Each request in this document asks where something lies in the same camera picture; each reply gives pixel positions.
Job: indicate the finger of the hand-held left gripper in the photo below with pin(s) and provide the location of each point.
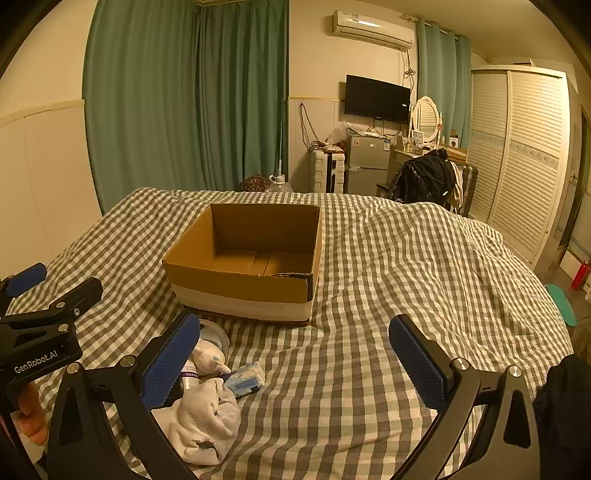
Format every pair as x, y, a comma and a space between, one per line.
78, 295
27, 279

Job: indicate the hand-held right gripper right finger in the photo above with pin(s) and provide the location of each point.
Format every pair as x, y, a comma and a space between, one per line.
418, 364

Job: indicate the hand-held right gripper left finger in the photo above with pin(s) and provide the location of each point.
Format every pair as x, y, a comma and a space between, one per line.
171, 360

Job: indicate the white spray can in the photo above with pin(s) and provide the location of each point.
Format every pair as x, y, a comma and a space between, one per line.
189, 376

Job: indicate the white plush toy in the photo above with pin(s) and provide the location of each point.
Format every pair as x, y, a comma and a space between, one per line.
207, 357

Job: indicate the white round container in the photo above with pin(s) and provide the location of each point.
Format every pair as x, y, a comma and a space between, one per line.
217, 334

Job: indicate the clear plastic bag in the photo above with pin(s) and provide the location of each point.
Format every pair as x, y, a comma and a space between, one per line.
338, 134
203, 415

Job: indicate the brown cardboard box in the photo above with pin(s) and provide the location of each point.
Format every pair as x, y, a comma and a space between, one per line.
240, 286

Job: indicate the person's left hand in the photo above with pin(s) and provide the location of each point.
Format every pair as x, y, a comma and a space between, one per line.
32, 415

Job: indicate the grey white checked blanket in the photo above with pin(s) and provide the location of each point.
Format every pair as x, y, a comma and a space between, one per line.
369, 277

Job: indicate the dark cloth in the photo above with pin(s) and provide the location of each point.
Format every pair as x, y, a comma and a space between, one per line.
563, 406

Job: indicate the teal round stool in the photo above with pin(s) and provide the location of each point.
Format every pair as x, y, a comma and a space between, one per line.
561, 304

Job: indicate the red bottle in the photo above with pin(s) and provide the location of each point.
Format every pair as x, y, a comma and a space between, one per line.
581, 274

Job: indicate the black bag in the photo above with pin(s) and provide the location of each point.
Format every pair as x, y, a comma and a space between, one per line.
427, 177

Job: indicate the dark chair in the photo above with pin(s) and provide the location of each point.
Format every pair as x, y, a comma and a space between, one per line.
470, 184

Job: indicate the brown patterned cushion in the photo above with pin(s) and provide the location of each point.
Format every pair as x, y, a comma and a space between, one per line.
254, 183

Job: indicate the wide green curtain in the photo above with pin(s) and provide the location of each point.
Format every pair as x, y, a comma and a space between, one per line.
161, 115

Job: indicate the clear plastic bottle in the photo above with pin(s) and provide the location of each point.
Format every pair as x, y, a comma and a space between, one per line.
278, 182

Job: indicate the grey small fridge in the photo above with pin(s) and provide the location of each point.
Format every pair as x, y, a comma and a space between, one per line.
367, 161

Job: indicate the white ribbed suitcase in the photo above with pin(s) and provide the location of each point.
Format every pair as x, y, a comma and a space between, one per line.
328, 170

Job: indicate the white louvred wardrobe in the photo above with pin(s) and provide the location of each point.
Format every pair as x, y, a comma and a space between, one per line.
517, 161

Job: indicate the white oval vanity mirror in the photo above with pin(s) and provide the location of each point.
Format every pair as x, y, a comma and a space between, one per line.
425, 117

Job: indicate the narrow light green curtain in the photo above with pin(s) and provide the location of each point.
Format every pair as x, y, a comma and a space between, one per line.
438, 69

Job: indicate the white air conditioner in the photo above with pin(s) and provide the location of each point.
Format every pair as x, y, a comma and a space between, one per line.
369, 30

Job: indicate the black wall television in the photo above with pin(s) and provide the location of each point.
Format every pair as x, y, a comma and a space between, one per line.
376, 99

